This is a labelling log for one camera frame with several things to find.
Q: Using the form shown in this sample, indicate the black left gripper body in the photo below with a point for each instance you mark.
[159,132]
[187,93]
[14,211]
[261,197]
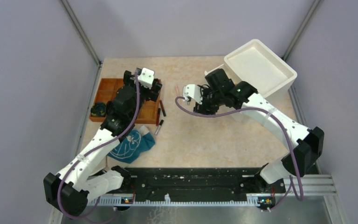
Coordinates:
[146,94]

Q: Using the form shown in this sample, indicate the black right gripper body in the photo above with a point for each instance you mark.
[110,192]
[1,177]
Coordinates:
[210,103]

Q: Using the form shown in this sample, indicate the white pull-out drawer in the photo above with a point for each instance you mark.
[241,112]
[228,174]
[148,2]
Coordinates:
[222,66]

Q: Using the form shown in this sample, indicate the pink makeup pencil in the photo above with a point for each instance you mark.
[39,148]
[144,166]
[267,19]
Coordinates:
[177,90]

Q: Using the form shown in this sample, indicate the white drawer organizer box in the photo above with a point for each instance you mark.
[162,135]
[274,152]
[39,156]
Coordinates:
[258,65]

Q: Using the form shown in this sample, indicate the clear glitter gloss tube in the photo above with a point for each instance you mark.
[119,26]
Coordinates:
[159,127]

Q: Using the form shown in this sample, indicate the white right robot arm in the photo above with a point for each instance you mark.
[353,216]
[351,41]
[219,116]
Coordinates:
[304,144]

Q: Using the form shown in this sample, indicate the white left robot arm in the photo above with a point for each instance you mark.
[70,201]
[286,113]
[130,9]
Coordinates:
[71,188]

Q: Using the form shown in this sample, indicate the dark grey eyeliner pencil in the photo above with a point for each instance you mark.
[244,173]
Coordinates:
[162,108]

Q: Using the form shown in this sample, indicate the wooden compartment tray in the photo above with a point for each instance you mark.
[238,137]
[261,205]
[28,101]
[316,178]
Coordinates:
[107,91]

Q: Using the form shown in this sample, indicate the teal patterned cloth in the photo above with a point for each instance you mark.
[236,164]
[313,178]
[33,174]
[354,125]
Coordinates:
[138,141]

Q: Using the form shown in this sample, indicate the black coiled band left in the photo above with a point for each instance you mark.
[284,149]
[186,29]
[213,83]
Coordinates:
[98,109]

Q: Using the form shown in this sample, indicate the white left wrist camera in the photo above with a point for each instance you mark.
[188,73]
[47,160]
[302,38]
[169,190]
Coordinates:
[146,77]

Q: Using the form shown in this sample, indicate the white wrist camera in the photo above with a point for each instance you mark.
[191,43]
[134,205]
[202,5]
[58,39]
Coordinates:
[146,77]
[193,91]

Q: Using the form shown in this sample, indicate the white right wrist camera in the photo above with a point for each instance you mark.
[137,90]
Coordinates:
[193,91]

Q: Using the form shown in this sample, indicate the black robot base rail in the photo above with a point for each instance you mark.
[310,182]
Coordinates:
[196,184]

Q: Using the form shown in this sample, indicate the grey slotted cable duct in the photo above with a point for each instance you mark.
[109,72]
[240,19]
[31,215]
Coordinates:
[125,200]

